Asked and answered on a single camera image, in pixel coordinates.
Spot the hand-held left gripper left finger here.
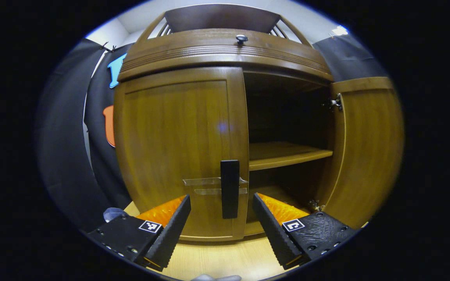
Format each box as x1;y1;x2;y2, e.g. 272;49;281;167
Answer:
86;195;191;272

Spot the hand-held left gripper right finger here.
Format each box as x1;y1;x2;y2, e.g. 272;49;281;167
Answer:
252;193;358;270

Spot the wooden double-door shoe cabinet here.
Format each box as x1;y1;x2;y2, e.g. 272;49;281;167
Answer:
116;3;336;237

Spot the wooden shoe cabinet door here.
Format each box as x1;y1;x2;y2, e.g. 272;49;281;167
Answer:
114;66;250;242
315;77;404;229

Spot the penguin plush toy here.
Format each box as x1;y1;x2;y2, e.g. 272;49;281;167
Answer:
103;208;128;223

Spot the black backdrop cloth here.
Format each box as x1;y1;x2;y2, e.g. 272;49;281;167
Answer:
36;33;389;231

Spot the wooden drawer with black knob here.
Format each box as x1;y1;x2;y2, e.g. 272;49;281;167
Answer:
118;28;334;82

